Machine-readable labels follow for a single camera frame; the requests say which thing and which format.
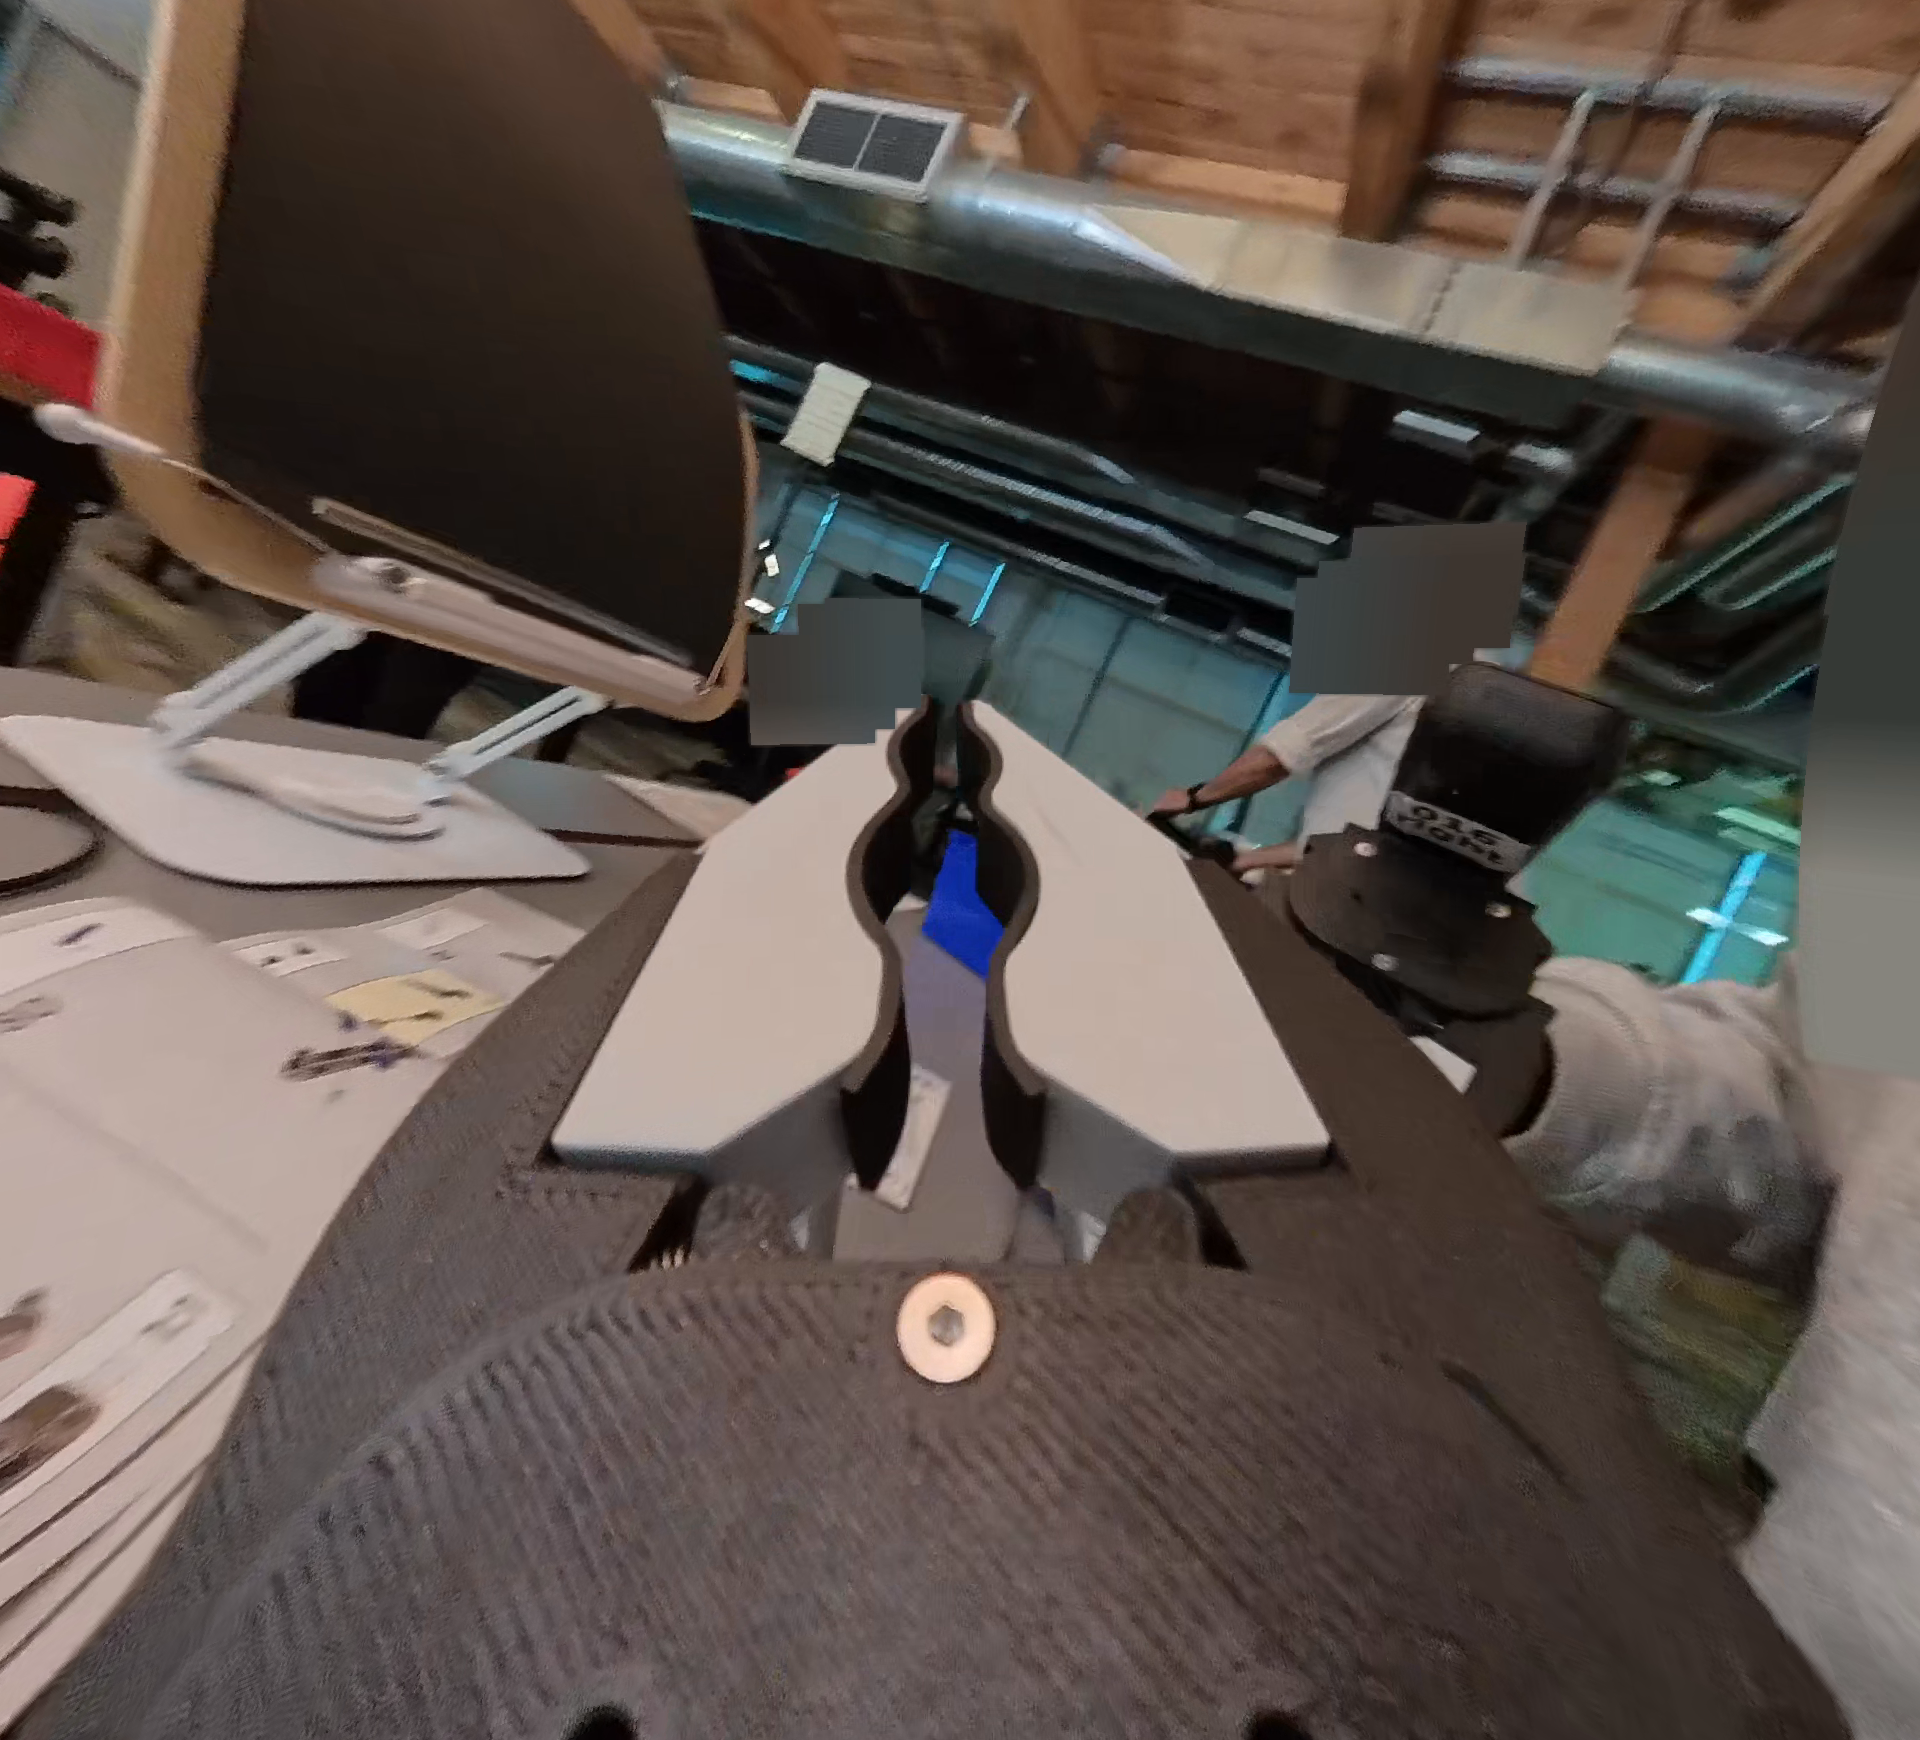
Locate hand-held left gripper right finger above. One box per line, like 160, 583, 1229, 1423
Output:
960, 701, 1337, 1259

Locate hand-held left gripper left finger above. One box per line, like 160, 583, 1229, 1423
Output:
548, 701, 940, 1191

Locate lego instruction booklet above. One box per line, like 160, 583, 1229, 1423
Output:
0, 893, 602, 1621

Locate person's right forearm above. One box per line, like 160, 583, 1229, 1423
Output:
1506, 953, 1848, 1307

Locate blue plastic bin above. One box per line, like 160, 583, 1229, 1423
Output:
917, 829, 1009, 981

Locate red plastic bin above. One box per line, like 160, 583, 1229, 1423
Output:
0, 285, 107, 408

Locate black cable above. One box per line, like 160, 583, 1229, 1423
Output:
0, 781, 99, 895

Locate metal air duct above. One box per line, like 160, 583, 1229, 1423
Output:
659, 91, 1878, 452

